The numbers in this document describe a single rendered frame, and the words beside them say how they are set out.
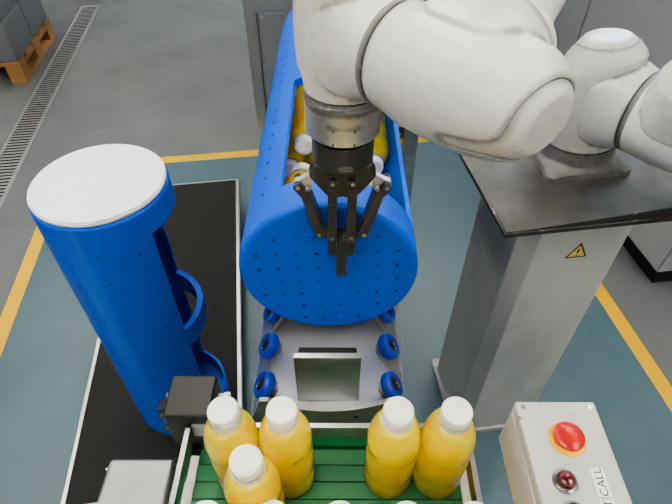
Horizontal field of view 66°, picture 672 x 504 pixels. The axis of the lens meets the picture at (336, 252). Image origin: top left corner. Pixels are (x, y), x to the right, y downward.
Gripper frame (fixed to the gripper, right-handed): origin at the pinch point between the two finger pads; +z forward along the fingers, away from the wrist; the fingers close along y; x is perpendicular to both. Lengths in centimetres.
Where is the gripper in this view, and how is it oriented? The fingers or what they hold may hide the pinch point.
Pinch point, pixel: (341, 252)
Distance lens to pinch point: 75.6
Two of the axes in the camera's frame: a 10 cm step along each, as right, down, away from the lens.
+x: 0.0, -7.1, 7.1
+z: 0.0, 7.1, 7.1
